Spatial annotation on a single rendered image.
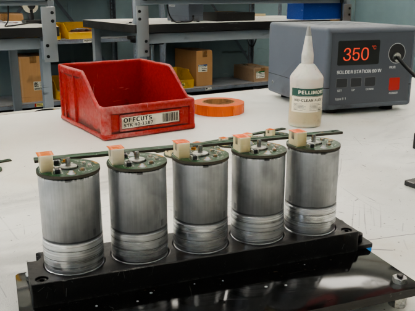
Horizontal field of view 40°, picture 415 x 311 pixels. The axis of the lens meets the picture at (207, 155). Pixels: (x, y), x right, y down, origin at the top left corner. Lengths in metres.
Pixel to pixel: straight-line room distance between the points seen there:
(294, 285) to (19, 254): 0.14
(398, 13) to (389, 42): 5.47
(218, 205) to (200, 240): 0.02
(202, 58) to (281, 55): 4.18
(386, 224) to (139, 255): 0.16
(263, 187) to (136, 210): 0.06
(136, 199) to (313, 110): 0.37
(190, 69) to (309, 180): 4.70
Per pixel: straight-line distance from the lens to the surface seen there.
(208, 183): 0.24
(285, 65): 0.72
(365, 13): 6.43
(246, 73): 5.26
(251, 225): 0.26
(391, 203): 0.39
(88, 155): 0.25
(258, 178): 0.25
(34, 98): 4.36
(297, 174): 0.26
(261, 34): 3.17
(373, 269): 0.27
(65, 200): 0.23
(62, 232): 0.23
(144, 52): 2.77
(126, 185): 0.23
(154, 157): 0.24
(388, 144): 0.54
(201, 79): 4.91
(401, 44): 0.69
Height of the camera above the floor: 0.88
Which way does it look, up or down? 16 degrees down
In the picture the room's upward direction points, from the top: straight up
